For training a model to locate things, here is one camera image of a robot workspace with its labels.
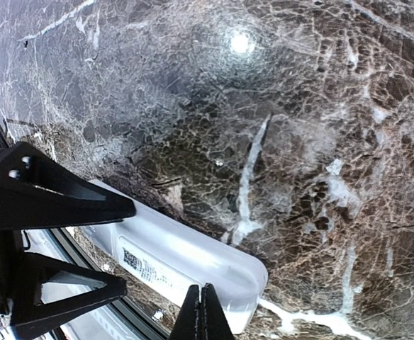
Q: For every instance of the black front rail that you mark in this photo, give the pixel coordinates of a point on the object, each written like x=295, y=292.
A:
x=102, y=287

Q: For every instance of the white remote control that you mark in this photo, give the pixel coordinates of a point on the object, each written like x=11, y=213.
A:
x=149, y=226

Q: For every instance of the white battery cover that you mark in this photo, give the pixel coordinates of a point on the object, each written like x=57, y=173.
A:
x=171, y=270

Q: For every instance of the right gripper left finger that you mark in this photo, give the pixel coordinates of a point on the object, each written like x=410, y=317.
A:
x=187, y=325

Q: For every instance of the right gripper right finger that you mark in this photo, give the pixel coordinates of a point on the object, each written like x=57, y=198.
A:
x=213, y=324

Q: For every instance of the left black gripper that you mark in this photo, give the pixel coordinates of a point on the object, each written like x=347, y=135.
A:
x=41, y=292

